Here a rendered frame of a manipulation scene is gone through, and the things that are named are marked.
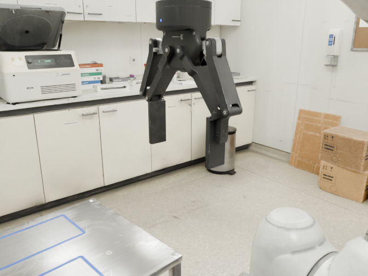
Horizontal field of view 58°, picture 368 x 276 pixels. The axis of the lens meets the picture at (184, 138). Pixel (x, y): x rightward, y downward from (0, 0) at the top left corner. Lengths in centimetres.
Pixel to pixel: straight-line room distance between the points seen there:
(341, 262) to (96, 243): 60
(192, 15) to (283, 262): 54
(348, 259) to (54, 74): 237
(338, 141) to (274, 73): 121
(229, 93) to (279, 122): 357
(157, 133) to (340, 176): 279
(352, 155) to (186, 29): 276
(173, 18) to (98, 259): 65
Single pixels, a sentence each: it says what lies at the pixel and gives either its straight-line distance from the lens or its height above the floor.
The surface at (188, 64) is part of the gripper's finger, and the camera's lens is 44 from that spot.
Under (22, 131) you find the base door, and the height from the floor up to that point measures 70.
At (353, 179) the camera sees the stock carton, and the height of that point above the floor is 19.
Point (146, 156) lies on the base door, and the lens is 321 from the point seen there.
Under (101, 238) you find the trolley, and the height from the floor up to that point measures 82.
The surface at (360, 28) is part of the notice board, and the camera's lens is 347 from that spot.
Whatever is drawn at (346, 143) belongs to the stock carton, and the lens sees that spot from 312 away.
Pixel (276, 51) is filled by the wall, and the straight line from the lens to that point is 392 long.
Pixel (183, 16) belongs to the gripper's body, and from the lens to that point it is 43.
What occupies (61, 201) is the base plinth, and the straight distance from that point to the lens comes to 302.
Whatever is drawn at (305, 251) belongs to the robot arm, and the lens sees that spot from 77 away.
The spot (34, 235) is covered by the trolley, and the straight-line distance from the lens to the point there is 106.
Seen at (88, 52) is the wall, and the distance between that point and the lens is 347.
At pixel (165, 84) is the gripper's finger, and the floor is 129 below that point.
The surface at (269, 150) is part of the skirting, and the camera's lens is 413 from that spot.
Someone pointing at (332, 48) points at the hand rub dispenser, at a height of 126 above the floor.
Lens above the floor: 136
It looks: 17 degrees down
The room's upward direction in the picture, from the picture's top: straight up
